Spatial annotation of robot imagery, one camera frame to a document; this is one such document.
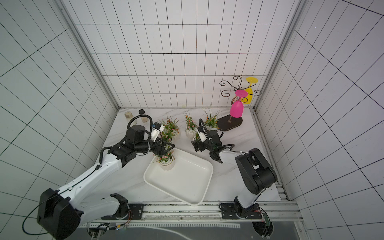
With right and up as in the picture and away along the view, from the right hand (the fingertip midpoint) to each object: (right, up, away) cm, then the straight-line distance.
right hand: (200, 134), depth 95 cm
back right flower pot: (+7, +8, -1) cm, 11 cm away
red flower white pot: (-2, -2, -3) cm, 4 cm away
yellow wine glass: (+26, +21, -15) cm, 36 cm away
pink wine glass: (+23, +17, -4) cm, 29 cm away
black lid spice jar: (-42, +16, +10) cm, 46 cm away
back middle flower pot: (-6, +5, 0) cm, 7 cm away
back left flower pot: (-19, +4, -4) cm, 20 cm away
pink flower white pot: (-19, -13, -15) cm, 27 cm away
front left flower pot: (-20, 0, -10) cm, 22 cm away
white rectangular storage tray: (-7, -24, -12) cm, 28 cm away
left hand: (-18, -4, -19) cm, 26 cm away
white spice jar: (-50, +13, +7) cm, 52 cm away
